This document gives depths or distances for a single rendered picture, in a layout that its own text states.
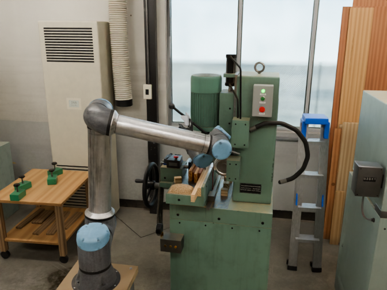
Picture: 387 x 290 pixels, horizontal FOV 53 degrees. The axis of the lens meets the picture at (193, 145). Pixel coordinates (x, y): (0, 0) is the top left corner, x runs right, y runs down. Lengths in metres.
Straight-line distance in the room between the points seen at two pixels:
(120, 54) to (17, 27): 1.06
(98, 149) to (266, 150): 0.89
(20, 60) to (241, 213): 2.67
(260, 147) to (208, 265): 0.76
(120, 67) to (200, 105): 1.42
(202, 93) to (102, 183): 0.72
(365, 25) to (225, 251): 2.06
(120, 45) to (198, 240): 1.85
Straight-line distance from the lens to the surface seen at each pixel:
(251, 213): 2.17
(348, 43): 3.37
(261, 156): 2.15
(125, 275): 2.04
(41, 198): 3.12
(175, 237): 2.26
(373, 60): 3.45
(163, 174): 2.33
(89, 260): 1.89
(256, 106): 2.02
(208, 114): 2.15
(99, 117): 1.68
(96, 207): 1.97
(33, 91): 4.03
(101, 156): 1.87
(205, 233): 2.26
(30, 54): 3.98
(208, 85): 2.11
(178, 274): 2.45
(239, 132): 2.03
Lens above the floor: 1.77
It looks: 17 degrees down
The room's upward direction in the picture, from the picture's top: straight up
